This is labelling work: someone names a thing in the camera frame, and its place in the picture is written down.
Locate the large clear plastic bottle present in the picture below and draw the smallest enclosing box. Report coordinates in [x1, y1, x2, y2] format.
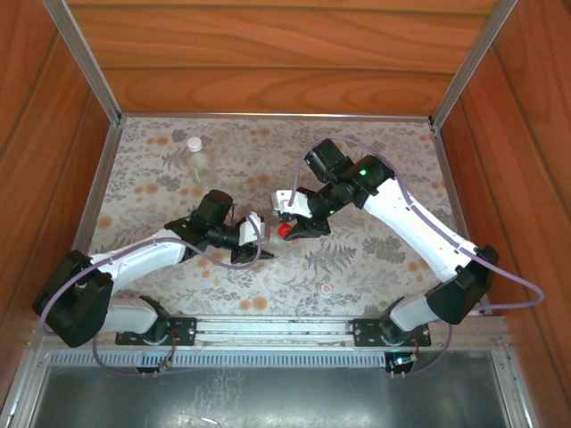
[181, 144, 214, 185]

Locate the floral print tablecloth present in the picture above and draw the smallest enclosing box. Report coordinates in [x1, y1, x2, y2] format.
[70, 116, 484, 316]

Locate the grey metal sheet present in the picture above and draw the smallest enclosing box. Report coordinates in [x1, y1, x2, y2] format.
[26, 365, 514, 428]

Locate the small circuit board green LED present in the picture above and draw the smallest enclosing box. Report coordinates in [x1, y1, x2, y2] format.
[386, 351, 421, 380]

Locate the long aluminium mounting rail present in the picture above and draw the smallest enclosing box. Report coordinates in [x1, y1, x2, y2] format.
[29, 313, 512, 351]

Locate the thin aluminium edge rail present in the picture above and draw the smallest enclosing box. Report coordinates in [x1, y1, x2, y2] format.
[119, 111, 433, 121]

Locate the grey slotted cable duct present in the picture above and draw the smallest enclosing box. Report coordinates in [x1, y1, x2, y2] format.
[46, 350, 494, 370]

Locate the aluminium side rail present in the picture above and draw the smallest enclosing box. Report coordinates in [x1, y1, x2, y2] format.
[66, 122, 126, 268]
[428, 122, 493, 316]

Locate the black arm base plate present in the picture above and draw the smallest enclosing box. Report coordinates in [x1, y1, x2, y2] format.
[114, 316, 198, 348]
[351, 317, 433, 348]

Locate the brass connector with red wire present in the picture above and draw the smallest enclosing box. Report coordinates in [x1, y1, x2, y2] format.
[158, 328, 179, 374]

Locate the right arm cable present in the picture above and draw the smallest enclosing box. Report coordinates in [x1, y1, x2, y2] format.
[287, 136, 546, 380]

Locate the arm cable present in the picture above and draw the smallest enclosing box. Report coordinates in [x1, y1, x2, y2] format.
[287, 136, 546, 380]
[38, 216, 265, 379]

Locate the aluminium frame post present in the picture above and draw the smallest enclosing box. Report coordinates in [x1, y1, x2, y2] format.
[42, 0, 124, 128]
[429, 0, 521, 130]

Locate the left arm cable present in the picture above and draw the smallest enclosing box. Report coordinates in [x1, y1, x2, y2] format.
[38, 216, 265, 379]

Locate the aluminium lower frame rail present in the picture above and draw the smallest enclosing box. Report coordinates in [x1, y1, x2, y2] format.
[490, 350, 539, 428]
[0, 347, 51, 428]

